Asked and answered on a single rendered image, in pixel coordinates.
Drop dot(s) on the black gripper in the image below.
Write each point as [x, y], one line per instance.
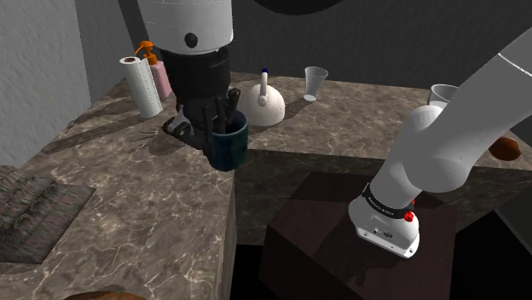
[195, 77]

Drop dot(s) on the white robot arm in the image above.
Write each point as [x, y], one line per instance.
[449, 137]

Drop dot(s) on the dark teal mug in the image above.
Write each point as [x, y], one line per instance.
[230, 149]

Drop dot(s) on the white domed kettle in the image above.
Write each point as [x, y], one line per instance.
[266, 112]

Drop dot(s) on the pink soap dispenser orange pump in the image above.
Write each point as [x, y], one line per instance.
[161, 79]

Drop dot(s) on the white paper towel roll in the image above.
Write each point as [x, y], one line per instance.
[143, 89]

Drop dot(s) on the clear drinking glass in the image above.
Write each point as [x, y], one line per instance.
[440, 93]
[315, 83]

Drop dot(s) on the dark robot stand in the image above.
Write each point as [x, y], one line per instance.
[316, 232]

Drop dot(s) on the brown rounded thing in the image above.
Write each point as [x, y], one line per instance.
[104, 295]

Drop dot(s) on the brown round thing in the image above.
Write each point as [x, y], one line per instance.
[505, 149]

